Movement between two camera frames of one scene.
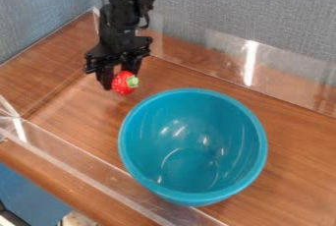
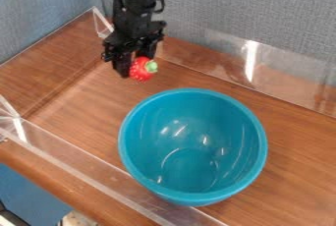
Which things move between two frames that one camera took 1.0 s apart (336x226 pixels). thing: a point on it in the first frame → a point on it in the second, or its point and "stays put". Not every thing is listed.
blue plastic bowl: x=195 y=144 stays put
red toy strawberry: x=126 y=83 → x=141 y=69
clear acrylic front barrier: x=102 y=175 stays put
